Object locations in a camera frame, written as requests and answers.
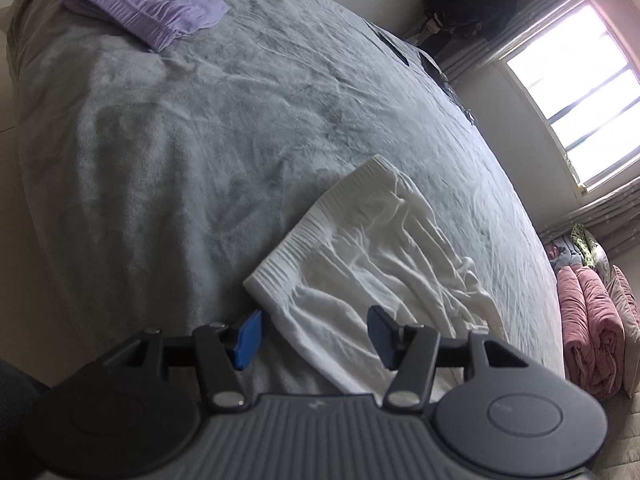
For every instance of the black flat device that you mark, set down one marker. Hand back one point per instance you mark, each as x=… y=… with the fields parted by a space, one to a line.
x=392 y=47
x=430 y=65

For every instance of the white shorts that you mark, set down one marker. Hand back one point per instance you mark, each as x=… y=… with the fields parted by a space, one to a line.
x=360 y=260

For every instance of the pink folded quilt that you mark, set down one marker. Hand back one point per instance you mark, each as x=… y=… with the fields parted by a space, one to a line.
x=590 y=330

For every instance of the dark object on bed edge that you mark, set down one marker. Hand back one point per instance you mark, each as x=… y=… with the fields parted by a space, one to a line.
x=457 y=97

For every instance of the window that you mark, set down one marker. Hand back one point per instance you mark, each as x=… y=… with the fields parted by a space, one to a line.
x=575 y=85

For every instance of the grey folded clothes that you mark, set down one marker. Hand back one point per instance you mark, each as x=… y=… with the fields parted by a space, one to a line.
x=562 y=257

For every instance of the grey patterned curtain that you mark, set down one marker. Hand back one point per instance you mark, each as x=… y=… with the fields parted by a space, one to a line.
x=540 y=5
x=615 y=215

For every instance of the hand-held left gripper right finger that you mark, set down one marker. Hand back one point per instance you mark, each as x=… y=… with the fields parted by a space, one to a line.
x=380 y=332

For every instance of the purple folded shorts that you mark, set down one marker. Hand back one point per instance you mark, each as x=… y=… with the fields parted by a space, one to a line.
x=145 y=0

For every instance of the grey bed blanket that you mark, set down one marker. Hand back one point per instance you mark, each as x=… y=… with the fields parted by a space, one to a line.
x=200 y=135

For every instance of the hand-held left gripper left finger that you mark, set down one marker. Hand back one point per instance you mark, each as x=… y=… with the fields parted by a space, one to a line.
x=248 y=337

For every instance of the beige pillow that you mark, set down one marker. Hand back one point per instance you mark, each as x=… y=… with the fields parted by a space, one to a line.
x=630 y=310

